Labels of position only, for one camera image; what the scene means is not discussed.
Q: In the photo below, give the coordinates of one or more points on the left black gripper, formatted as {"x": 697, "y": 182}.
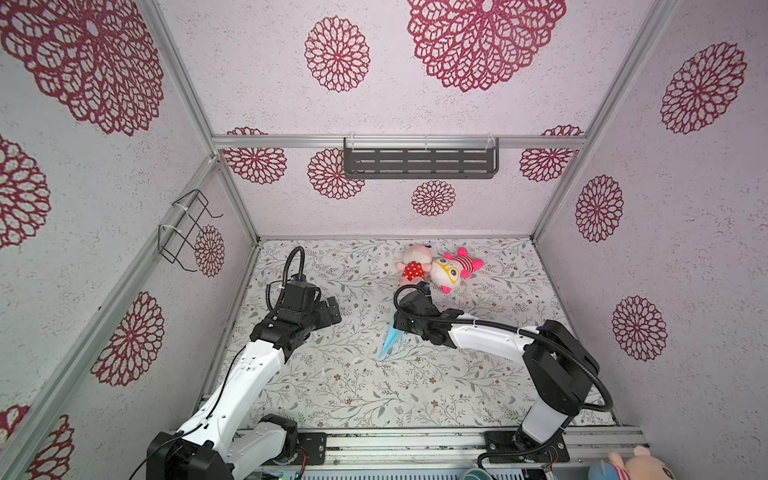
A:
{"x": 325, "y": 318}

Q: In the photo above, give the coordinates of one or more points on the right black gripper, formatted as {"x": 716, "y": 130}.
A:
{"x": 399, "y": 322}

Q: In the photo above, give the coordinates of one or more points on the light blue paper sheet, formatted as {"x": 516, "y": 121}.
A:
{"x": 393, "y": 336}

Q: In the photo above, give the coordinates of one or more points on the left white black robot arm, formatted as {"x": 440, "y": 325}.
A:
{"x": 206, "y": 446}

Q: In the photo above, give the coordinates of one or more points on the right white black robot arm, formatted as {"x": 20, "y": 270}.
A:
{"x": 565, "y": 375}

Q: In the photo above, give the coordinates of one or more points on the yellow face plush doll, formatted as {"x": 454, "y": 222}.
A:
{"x": 450, "y": 271}

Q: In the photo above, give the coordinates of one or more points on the pink plush doll red dress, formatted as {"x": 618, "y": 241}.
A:
{"x": 415, "y": 265}

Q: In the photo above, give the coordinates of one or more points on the floral patterned table mat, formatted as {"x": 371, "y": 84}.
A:
{"x": 340, "y": 378}

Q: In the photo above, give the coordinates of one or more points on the teal round cup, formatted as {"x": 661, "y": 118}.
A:
{"x": 475, "y": 474}

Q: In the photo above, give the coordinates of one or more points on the blue plush toy foreground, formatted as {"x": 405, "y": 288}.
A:
{"x": 601, "y": 471}

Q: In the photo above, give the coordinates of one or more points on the pink plush toy foreground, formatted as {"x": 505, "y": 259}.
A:
{"x": 642, "y": 465}

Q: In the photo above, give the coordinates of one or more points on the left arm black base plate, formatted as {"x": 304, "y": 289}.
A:
{"x": 302, "y": 448}

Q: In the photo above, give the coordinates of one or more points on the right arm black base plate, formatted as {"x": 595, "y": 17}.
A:
{"x": 507, "y": 446}

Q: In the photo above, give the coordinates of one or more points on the grey slotted wall shelf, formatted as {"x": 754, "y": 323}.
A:
{"x": 423, "y": 163}

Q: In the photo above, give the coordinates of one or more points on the black wire wall rack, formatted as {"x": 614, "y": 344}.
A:
{"x": 192, "y": 242}

